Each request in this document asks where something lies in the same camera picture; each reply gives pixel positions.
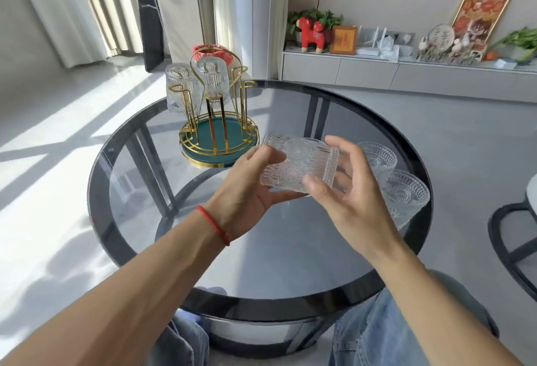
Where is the person's right hand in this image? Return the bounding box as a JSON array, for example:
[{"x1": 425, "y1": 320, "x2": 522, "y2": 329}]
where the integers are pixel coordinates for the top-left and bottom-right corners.
[{"x1": 302, "y1": 135, "x2": 404, "y2": 260}]

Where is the person's left hand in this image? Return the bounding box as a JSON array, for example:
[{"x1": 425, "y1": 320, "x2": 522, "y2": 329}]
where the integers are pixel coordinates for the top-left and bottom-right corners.
[{"x1": 204, "y1": 145, "x2": 310, "y2": 244}]

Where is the embossed clear glass cup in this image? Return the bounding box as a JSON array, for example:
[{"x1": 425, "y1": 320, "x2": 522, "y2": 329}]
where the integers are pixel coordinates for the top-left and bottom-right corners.
[
  {"x1": 357, "y1": 142, "x2": 398, "y2": 174},
  {"x1": 259, "y1": 133, "x2": 340, "y2": 194},
  {"x1": 375, "y1": 169, "x2": 431, "y2": 230}
]

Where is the person's right forearm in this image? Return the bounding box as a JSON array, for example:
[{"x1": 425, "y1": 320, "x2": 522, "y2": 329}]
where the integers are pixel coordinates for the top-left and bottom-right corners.
[{"x1": 369, "y1": 236, "x2": 525, "y2": 366}]

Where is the person's left forearm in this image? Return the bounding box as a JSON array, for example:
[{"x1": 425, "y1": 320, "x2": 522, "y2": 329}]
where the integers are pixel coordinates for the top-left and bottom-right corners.
[{"x1": 0, "y1": 206, "x2": 231, "y2": 366}]

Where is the gold cup rack green base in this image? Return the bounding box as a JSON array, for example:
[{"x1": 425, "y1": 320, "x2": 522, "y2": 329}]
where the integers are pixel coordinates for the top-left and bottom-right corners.
[{"x1": 179, "y1": 45, "x2": 261, "y2": 169}]

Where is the ribbed clear glass tumbler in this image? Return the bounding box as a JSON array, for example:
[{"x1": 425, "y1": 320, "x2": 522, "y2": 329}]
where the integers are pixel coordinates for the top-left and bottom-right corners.
[
  {"x1": 164, "y1": 62, "x2": 203, "y2": 118},
  {"x1": 196, "y1": 57, "x2": 231, "y2": 109}
]

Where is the red flower ornament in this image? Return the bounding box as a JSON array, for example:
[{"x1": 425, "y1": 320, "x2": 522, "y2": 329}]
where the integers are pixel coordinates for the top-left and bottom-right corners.
[{"x1": 192, "y1": 44, "x2": 234, "y2": 67}]

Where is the white standing air conditioner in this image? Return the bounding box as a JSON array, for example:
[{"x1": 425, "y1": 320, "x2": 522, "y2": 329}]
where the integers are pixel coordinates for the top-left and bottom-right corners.
[{"x1": 251, "y1": 0, "x2": 290, "y2": 81}]

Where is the grey media cabinet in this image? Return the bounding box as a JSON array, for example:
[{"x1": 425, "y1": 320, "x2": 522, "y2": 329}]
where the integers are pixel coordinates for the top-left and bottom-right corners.
[{"x1": 281, "y1": 48, "x2": 537, "y2": 104}]

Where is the red horse figurine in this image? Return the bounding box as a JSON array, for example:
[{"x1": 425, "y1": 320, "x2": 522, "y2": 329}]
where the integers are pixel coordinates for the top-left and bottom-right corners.
[{"x1": 296, "y1": 17, "x2": 327, "y2": 54}]

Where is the round black glass table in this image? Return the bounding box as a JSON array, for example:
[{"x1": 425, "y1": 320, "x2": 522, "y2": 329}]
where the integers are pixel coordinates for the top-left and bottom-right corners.
[{"x1": 87, "y1": 80, "x2": 434, "y2": 360}]

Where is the small orange framed picture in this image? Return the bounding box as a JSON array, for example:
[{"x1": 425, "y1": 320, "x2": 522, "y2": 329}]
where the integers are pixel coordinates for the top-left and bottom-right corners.
[{"x1": 329, "y1": 25, "x2": 358, "y2": 56}]

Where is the pale curtain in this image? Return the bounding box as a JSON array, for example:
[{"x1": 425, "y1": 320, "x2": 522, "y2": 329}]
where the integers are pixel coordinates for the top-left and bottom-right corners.
[{"x1": 211, "y1": 0, "x2": 253, "y2": 78}]

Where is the white router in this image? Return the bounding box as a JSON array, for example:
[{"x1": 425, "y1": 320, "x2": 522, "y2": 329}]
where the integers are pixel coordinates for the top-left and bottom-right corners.
[{"x1": 356, "y1": 26, "x2": 389, "y2": 57}]

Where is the person's right leg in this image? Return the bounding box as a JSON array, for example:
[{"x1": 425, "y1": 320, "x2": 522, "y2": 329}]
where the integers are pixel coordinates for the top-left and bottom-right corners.
[{"x1": 328, "y1": 269, "x2": 501, "y2": 366}]

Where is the person's leg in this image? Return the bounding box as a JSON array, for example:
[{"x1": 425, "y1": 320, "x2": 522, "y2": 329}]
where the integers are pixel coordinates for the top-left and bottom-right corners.
[
  {"x1": 146, "y1": 309, "x2": 210, "y2": 366},
  {"x1": 328, "y1": 269, "x2": 501, "y2": 366}
]

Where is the green potted plant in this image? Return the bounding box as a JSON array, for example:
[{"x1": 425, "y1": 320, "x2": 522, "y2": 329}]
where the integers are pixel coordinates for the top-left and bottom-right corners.
[{"x1": 286, "y1": 8, "x2": 345, "y2": 46}]

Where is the clear plastic bag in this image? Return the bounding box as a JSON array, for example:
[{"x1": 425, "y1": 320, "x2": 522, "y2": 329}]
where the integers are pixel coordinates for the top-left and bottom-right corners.
[{"x1": 377, "y1": 36, "x2": 400, "y2": 63}]

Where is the black marble pillar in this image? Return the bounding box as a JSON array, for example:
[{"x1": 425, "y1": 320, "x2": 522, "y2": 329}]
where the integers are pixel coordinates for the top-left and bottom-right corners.
[{"x1": 133, "y1": 0, "x2": 165, "y2": 73}]

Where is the white swan ornament set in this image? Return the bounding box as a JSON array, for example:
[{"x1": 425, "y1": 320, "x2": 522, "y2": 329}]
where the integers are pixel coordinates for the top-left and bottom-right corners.
[{"x1": 414, "y1": 34, "x2": 488, "y2": 65}]

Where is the round decorative plate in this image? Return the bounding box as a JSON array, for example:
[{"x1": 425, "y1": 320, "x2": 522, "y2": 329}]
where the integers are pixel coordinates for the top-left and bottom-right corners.
[{"x1": 427, "y1": 23, "x2": 456, "y2": 53}]

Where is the person's left leg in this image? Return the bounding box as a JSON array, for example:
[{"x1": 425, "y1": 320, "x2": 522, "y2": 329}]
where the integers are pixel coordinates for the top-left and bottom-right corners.
[{"x1": 146, "y1": 309, "x2": 210, "y2": 366}]

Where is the beige curtain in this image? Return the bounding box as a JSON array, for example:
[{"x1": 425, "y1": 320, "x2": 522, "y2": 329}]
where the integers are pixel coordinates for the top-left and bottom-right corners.
[{"x1": 70, "y1": 0, "x2": 144, "y2": 58}]

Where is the large gold framed picture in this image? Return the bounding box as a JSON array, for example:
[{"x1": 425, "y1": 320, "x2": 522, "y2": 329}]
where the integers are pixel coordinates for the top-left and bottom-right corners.
[{"x1": 451, "y1": 0, "x2": 514, "y2": 55}]

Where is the white sheer curtain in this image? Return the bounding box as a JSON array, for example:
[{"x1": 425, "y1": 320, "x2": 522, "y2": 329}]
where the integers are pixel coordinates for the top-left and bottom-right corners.
[{"x1": 8, "y1": 0, "x2": 110, "y2": 69}]

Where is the leafy green plant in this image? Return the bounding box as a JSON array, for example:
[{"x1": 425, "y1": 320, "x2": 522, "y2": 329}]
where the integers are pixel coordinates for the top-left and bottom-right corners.
[{"x1": 488, "y1": 27, "x2": 537, "y2": 65}]

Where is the red string bracelet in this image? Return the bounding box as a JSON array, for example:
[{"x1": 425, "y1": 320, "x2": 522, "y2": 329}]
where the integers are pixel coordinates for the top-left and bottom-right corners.
[{"x1": 196, "y1": 205, "x2": 231, "y2": 247}]

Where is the black frame side table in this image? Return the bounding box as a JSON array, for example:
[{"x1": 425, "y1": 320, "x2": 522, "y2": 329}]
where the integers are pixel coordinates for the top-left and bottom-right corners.
[{"x1": 487, "y1": 173, "x2": 537, "y2": 303}]

